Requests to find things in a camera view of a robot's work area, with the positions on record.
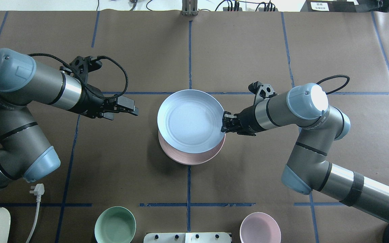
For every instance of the pink bowl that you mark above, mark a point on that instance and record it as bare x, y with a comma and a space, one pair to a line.
259, 227

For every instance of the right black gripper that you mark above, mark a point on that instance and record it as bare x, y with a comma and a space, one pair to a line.
248, 120

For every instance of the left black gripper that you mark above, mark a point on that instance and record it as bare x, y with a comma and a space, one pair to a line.
91, 102

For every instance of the blue plate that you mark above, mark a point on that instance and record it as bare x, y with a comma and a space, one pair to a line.
190, 121

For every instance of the green bowl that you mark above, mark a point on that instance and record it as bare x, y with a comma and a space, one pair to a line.
115, 225

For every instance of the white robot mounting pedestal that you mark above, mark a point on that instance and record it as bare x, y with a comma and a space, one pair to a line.
189, 237

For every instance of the black box on desk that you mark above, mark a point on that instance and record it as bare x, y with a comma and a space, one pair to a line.
328, 6

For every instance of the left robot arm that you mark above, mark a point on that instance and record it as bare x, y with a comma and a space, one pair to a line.
25, 151

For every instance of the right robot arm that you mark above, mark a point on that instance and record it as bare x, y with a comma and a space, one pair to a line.
307, 169

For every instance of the pink plate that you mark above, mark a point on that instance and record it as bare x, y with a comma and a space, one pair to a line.
189, 158

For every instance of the aluminium frame post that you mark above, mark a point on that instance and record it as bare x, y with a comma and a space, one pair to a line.
189, 8

